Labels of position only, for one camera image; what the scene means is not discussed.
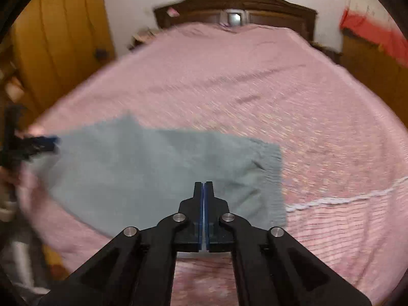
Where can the pink floral blanket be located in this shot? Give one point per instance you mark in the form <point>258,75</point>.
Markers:
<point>242,95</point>

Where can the dark wooden headboard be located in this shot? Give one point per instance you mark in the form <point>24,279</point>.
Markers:
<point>264,8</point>

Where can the orange wooden wardrobe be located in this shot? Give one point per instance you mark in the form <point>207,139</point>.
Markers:
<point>60,38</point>

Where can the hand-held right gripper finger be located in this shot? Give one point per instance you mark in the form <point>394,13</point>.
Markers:
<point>207,210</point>
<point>200,210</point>

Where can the small pink item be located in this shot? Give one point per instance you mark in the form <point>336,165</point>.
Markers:
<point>173,12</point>

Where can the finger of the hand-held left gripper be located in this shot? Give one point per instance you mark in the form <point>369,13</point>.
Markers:
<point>41,144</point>

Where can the red and white curtain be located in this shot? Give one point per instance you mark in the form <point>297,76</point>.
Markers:
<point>373,28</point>

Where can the person's left forearm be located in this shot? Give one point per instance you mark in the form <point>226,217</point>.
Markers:
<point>5,194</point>

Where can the grey-blue pants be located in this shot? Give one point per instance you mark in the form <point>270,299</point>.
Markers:
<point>153,172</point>

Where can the low wooden cabinet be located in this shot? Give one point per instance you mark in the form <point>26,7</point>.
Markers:
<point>376,73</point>

